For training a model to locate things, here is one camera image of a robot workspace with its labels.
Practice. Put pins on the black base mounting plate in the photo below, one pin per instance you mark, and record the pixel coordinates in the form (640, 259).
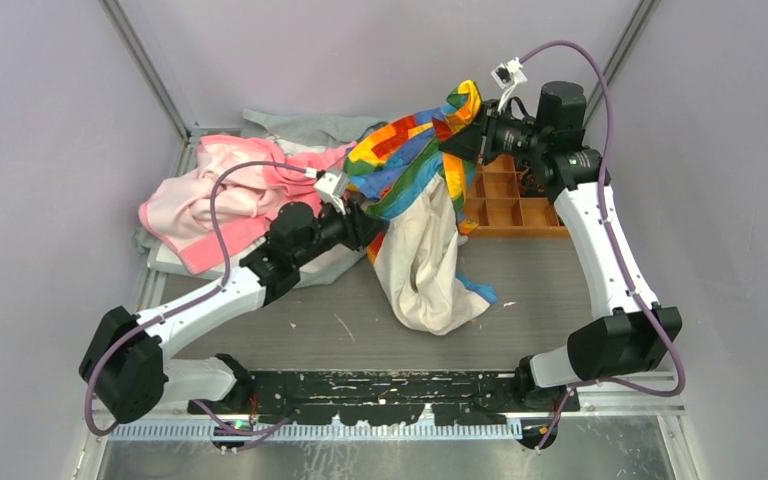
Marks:
(384, 398)

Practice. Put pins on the orange compartment tray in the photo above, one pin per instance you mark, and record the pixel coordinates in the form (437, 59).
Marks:
(505, 202)

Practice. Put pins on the silver slotted aluminium rail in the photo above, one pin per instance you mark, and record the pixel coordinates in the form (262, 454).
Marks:
(207, 430)

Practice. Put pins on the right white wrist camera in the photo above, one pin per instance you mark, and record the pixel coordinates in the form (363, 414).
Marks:
(508, 76)

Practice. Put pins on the grey white garment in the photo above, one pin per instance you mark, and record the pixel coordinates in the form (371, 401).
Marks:
(294, 134)

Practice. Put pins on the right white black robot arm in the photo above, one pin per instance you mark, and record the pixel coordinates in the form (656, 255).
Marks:
(631, 331)

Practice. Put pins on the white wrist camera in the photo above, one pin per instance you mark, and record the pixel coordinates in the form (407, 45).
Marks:
(508, 76)
(330, 185)

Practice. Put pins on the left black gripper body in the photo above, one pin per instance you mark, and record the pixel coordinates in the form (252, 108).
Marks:
(343, 229)

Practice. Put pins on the rainbow striped zip jacket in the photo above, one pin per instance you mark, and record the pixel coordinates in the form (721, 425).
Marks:
(406, 179)

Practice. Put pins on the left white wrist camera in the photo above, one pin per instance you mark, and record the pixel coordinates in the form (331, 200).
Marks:
(330, 185)

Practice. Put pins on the pink fleece garment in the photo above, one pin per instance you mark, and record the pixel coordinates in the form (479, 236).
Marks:
(248, 200)

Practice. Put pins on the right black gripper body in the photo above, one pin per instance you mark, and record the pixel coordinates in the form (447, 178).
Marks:
(502, 134)

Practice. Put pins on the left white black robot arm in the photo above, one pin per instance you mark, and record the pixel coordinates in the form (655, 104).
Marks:
(131, 366)

